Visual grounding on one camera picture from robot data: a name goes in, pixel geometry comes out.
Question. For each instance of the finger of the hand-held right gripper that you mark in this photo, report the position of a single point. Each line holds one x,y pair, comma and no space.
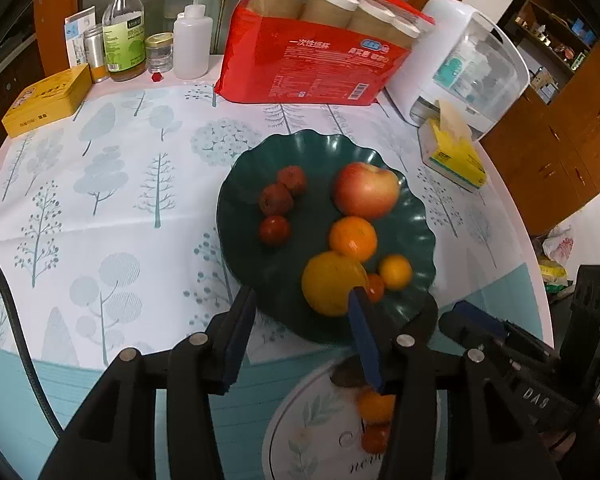
475,317

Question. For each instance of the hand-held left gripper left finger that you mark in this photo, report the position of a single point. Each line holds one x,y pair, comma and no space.
237,342

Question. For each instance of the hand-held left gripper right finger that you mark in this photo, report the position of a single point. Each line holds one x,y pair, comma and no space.
366,347

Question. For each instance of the small orange mandarin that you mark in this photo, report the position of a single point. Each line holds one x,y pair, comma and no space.
375,405

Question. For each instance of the red cherry tomato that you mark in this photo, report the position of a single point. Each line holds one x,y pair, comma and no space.
375,437
376,286
274,230

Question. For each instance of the large yellow orange with sticker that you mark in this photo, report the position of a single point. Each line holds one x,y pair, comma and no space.
330,282

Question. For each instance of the dark green scalloped plate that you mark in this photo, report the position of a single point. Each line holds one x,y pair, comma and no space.
260,270

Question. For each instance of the small yellow mandarin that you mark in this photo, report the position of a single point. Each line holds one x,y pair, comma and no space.
395,272

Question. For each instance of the white round printed plate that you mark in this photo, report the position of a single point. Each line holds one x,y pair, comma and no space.
310,435

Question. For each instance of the medium orange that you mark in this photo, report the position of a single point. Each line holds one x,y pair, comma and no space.
353,238

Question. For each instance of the red lychee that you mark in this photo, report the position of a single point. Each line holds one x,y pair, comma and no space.
276,199
293,180

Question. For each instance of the red apple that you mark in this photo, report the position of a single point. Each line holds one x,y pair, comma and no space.
366,190

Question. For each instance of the dark green cucumber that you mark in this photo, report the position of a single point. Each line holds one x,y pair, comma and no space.
346,377

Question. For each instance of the plastic bags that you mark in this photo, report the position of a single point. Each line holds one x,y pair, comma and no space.
555,260

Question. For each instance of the yellow tissue pack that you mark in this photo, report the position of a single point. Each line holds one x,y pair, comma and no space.
452,155

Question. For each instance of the brown wooden cabinet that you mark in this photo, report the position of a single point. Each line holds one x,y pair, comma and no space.
570,150

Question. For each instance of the white cosmetics storage box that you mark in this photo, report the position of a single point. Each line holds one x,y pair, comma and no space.
430,70

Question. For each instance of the small red bottle cap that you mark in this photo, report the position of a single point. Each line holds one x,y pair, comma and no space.
156,78

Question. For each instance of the wooden shelf with small items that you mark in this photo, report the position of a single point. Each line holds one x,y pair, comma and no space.
555,35

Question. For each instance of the red pack of paper cups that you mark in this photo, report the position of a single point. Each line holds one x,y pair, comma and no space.
305,60

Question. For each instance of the small glass jar gold lid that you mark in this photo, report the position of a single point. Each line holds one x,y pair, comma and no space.
159,52

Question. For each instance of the white squeeze bottle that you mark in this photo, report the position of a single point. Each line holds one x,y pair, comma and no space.
192,45

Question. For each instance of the yellow tin box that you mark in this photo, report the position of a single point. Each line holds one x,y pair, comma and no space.
47,100

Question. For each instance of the glass bottle with green label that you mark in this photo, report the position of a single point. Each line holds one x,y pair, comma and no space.
124,40

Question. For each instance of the small metal can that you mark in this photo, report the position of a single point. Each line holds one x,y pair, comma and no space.
94,52

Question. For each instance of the white and blue carton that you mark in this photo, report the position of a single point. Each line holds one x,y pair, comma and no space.
77,35

